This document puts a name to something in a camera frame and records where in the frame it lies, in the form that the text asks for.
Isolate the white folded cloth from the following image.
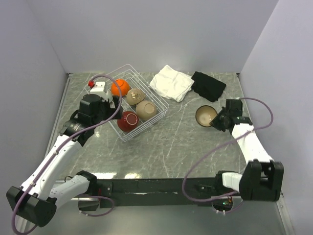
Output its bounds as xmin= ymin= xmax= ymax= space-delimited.
xmin=150 ymin=65 xmax=194 ymax=102

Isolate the dark brown striped bowl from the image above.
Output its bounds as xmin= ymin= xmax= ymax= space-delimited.
xmin=195 ymin=105 xmax=218 ymax=127

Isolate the black folded cloth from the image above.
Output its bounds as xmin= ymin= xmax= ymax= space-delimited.
xmin=191 ymin=71 xmax=226 ymax=102

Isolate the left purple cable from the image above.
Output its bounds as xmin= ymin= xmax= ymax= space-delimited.
xmin=11 ymin=75 xmax=123 ymax=235

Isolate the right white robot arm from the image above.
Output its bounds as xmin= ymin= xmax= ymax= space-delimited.
xmin=211 ymin=98 xmax=284 ymax=202

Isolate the aluminium frame rail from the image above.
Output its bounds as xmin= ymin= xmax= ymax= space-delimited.
xmin=15 ymin=72 xmax=74 ymax=235

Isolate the black base beam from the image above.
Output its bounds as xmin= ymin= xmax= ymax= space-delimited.
xmin=97 ymin=177 xmax=231 ymax=207

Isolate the tan floral bowl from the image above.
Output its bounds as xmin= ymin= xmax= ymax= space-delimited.
xmin=136 ymin=100 xmax=157 ymax=121

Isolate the red ceramic bowl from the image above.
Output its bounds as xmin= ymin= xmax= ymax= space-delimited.
xmin=117 ymin=111 xmax=139 ymax=133

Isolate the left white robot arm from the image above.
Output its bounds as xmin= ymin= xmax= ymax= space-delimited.
xmin=6 ymin=94 xmax=123 ymax=234

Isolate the white wire dish rack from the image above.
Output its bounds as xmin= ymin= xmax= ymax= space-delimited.
xmin=84 ymin=64 xmax=170 ymax=143

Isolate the orange ceramic bowl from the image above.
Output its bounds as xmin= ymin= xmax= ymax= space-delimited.
xmin=111 ymin=79 xmax=131 ymax=96

